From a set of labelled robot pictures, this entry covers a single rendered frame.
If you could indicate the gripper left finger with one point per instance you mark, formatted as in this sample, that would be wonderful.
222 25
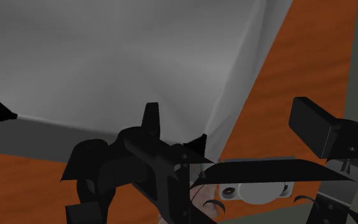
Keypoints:
141 161

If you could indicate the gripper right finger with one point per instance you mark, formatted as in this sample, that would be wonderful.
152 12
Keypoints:
313 125

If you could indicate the grey bed with black feet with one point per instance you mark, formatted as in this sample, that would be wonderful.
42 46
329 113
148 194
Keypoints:
119 62

